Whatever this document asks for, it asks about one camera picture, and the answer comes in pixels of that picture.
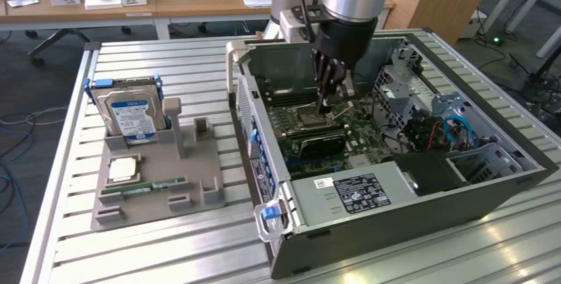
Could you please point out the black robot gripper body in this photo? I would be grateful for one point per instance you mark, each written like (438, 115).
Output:
(346, 40)

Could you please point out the green graphics card black shroud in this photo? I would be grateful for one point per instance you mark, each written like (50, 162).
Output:
(321, 146)

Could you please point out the metal socket cover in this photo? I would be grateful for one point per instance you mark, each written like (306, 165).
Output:
(344, 109)

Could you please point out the metal CPU socket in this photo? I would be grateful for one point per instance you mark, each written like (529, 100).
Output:
(306, 118)

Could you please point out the tall perforated metal disk bay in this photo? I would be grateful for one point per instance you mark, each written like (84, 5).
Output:
(396, 100)

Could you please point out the green motherboard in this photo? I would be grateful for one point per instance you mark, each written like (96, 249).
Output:
(368, 139)

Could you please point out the black RAM stick with label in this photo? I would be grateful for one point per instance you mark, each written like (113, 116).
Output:
(294, 136)

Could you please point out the blue expansion slot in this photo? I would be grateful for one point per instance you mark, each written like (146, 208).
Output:
(294, 162)

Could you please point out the wooden cabinet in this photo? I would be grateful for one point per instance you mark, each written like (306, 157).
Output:
(455, 1)

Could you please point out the black plastic air shroud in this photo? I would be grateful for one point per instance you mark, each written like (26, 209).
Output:
(426, 172)

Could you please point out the power strip with green light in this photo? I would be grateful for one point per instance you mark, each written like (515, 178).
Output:
(495, 40)

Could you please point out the grey power supply with label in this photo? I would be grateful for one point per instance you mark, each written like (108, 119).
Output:
(316, 205)

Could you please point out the low metal disk bay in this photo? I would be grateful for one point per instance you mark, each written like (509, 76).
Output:
(493, 162)

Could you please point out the grey open PC case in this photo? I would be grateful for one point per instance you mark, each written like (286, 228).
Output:
(394, 231)

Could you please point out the hard disk in blue caddy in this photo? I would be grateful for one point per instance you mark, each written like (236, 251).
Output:
(126, 116)

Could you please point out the green RAM stick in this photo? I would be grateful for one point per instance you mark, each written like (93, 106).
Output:
(144, 188)

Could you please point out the silver CPU chip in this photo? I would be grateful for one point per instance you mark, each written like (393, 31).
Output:
(121, 169)

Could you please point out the grey plastic parts rack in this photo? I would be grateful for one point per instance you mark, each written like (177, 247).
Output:
(153, 211)

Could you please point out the flat white box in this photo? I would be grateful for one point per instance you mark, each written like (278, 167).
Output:
(102, 5)

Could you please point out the white card with red print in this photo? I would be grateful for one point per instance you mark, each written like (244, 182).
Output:
(21, 2)

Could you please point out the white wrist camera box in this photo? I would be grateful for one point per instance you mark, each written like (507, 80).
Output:
(293, 26)

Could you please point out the wooden desk white frame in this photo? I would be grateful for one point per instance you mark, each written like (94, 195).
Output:
(65, 14)
(205, 4)

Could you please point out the white table frame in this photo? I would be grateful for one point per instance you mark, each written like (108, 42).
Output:
(530, 8)

